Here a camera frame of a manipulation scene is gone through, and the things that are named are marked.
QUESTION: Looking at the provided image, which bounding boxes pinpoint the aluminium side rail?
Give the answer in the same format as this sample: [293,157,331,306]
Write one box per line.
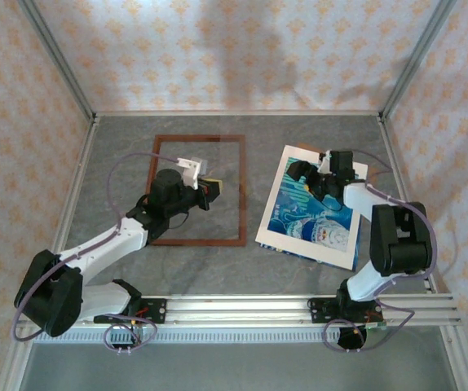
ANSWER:
[377,116,439,295]
[37,116,101,295]

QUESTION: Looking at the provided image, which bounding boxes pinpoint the aluminium cross bar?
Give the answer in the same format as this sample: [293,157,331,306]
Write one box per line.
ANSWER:
[93,108,384,119]

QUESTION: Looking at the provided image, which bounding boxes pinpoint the brown wooden picture frame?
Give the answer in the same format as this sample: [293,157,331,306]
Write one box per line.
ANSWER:
[144,134,247,248]

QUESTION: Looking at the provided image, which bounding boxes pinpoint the grey metal panel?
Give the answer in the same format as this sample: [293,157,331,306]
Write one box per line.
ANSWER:
[17,341,461,391]

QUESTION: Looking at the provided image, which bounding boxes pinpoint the aluminium frame post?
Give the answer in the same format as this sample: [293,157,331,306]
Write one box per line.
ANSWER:
[16,0,99,123]
[0,325,35,391]
[441,325,468,391]
[380,0,459,121]

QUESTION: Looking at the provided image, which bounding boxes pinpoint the grey slotted cable duct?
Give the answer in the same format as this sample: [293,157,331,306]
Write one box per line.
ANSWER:
[33,327,449,344]

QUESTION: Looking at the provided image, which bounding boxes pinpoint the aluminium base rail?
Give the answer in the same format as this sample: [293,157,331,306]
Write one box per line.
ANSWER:
[15,293,465,327]

